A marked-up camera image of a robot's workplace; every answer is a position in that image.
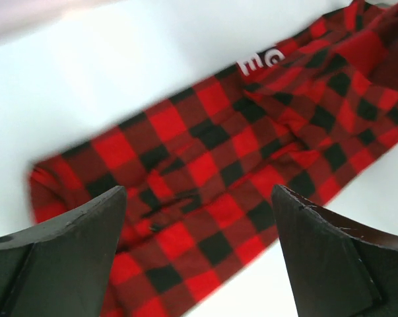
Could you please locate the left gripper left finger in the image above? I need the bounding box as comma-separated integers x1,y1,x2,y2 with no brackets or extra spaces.
0,186,127,317

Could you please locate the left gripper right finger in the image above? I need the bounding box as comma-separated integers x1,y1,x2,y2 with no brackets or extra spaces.
271,185,398,317

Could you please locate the red black plaid shirt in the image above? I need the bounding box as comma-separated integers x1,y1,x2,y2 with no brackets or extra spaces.
29,1,398,316

